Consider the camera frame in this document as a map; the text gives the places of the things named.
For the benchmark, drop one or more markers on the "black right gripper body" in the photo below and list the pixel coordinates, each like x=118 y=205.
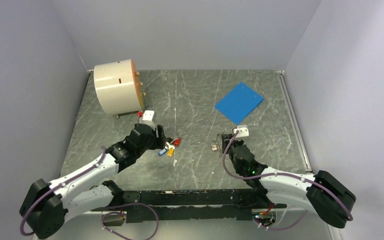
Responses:
x=234 y=143

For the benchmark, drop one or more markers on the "blue square mat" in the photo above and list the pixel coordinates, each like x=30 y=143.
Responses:
x=239 y=103

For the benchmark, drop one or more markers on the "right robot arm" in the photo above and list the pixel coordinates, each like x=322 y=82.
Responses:
x=319 y=193

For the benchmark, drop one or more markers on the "cream cylindrical drum device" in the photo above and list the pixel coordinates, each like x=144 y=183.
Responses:
x=118 y=87

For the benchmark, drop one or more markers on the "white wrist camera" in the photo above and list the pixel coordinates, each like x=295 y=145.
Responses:
x=241 y=131
x=147 y=118

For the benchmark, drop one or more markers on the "large metal keyring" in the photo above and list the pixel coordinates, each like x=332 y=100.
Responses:
x=217 y=144

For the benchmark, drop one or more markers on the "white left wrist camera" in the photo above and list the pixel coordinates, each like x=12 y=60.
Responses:
x=147 y=118

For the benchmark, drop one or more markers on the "blue key tag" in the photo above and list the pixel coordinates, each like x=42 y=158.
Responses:
x=162 y=152

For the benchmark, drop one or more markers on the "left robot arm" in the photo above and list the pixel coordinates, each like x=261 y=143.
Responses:
x=48 y=205

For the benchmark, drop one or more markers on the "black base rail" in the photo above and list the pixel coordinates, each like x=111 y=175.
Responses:
x=241 y=204

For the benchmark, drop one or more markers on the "yellow key tag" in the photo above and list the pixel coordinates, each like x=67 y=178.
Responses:
x=170 y=152

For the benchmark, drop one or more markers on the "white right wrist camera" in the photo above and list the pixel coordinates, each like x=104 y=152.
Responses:
x=241 y=131

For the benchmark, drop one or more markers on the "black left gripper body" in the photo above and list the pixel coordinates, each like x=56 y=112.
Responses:
x=157 y=142

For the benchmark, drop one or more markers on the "red key tag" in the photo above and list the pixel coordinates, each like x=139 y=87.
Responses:
x=176 y=142

